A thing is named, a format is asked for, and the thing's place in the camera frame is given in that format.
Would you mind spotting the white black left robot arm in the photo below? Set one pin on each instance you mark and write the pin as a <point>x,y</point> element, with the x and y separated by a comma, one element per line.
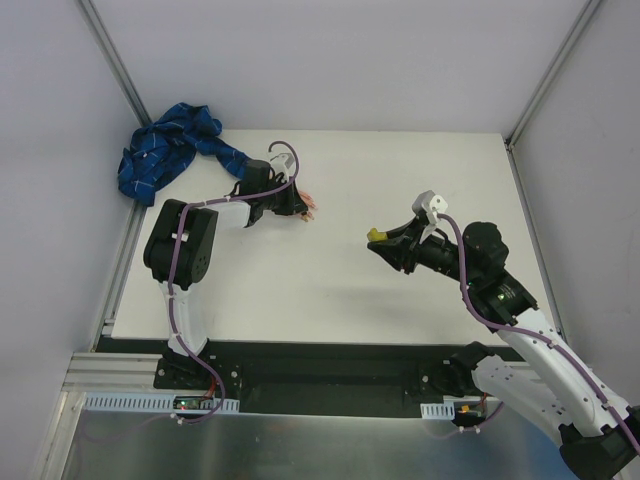
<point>179,249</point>

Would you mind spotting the aluminium frame post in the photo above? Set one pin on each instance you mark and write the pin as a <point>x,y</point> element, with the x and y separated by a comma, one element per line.
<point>578,29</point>
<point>109,50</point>

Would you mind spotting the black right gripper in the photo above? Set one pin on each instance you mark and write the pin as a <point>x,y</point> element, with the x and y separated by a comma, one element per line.
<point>408,245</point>

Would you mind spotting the right aluminium frame post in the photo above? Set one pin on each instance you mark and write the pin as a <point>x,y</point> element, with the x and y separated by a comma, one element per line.
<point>578,29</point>

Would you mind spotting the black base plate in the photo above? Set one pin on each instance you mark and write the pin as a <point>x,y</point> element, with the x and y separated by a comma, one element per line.
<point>359,380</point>

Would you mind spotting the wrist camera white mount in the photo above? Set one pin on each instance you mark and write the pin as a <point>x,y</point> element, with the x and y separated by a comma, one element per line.
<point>427,207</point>
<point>284,166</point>

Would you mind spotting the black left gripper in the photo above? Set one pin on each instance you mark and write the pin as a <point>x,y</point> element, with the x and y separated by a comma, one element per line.
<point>291,198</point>

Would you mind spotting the right white slotted cable duct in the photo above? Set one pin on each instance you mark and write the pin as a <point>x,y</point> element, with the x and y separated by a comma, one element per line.
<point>438,411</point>

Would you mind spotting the blue striped cloth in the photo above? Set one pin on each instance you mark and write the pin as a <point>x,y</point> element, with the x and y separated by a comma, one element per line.
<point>161,151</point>

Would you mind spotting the white slotted cable duct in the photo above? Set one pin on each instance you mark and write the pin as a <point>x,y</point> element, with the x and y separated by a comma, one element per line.
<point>158,403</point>
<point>438,411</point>

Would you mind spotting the mannequin hand with nails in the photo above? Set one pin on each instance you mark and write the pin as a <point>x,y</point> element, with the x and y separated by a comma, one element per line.
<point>304,206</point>

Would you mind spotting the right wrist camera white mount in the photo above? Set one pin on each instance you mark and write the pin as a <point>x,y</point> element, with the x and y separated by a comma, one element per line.
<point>427,207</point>

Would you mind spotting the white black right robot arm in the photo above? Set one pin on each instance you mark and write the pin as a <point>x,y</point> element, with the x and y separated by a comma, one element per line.
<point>595,430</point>

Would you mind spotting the yellow nail polish bottle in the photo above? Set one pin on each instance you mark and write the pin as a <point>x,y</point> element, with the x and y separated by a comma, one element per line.
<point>375,235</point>

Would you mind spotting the left aluminium frame post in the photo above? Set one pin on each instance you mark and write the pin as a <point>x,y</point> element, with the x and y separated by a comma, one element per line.
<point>109,50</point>

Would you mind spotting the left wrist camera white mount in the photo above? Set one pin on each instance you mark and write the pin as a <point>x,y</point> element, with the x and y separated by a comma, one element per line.
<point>284,166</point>

